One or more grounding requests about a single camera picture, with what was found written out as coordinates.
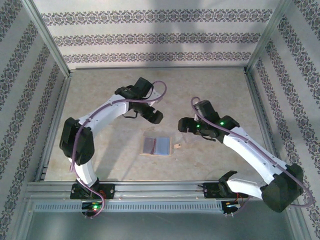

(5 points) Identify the grey metal panel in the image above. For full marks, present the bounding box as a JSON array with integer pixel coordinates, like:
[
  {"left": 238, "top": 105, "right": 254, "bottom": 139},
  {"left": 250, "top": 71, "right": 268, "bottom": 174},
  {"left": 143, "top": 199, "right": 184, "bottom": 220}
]
[{"left": 24, "top": 211, "right": 297, "bottom": 240}]

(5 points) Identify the aluminium frame post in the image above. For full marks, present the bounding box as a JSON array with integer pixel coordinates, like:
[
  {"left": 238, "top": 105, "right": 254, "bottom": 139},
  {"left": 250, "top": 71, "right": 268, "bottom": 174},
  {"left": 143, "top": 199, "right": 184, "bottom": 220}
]
[
  {"left": 21, "top": 0, "right": 73, "bottom": 79},
  {"left": 245, "top": 0, "right": 293, "bottom": 75}
]

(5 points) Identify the aluminium side rail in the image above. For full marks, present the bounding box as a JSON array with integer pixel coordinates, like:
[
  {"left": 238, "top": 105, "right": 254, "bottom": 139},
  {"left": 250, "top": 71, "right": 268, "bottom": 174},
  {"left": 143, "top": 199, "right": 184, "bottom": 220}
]
[
  {"left": 244, "top": 71, "right": 290, "bottom": 182},
  {"left": 34, "top": 74, "right": 73, "bottom": 183}
]

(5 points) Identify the beige leather card holder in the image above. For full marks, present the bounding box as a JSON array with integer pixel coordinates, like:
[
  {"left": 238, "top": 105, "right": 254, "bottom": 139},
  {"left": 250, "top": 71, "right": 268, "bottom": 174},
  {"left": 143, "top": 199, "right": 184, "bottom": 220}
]
[{"left": 139, "top": 135, "right": 183, "bottom": 157}]

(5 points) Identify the grey slotted cable duct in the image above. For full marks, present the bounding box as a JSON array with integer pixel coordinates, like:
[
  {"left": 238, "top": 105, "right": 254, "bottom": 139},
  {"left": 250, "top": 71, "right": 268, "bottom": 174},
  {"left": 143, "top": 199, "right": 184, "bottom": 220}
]
[{"left": 33, "top": 201, "right": 224, "bottom": 213}]

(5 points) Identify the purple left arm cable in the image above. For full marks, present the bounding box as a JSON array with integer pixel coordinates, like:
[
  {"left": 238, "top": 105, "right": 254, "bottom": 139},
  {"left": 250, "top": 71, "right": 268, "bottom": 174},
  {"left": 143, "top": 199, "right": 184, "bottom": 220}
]
[{"left": 69, "top": 80, "right": 168, "bottom": 219}]

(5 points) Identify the aluminium wall edge rail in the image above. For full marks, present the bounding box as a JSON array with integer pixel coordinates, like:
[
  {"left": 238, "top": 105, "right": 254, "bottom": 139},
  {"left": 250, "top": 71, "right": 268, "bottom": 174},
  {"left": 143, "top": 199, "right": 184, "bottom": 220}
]
[{"left": 74, "top": 65, "right": 247, "bottom": 71}]

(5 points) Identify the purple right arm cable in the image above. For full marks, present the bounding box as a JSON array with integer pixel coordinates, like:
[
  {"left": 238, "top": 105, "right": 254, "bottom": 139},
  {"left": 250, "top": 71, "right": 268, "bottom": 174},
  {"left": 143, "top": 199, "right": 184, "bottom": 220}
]
[{"left": 190, "top": 96, "right": 313, "bottom": 216}]

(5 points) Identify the red credit card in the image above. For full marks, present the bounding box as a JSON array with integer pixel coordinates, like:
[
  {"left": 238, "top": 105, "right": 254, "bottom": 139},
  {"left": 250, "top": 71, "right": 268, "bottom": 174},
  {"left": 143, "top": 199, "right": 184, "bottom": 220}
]
[{"left": 144, "top": 137, "right": 157, "bottom": 154}]

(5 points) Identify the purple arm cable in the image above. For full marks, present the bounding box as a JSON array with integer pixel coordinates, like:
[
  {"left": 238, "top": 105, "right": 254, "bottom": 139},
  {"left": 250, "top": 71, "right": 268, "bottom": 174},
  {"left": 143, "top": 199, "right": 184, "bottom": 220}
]
[
  {"left": 69, "top": 80, "right": 168, "bottom": 219},
  {"left": 190, "top": 96, "right": 313, "bottom": 216}
]

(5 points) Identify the black electronics board with LED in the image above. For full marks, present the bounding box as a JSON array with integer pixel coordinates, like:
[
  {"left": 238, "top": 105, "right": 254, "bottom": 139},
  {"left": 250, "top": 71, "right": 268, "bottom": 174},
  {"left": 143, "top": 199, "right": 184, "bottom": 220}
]
[
  {"left": 221, "top": 199, "right": 243, "bottom": 218},
  {"left": 81, "top": 201, "right": 104, "bottom": 213}
]

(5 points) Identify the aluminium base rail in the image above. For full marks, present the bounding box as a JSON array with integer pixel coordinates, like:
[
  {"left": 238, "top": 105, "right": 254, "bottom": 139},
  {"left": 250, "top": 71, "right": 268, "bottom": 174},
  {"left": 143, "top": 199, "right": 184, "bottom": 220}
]
[{"left": 24, "top": 181, "right": 295, "bottom": 201}]

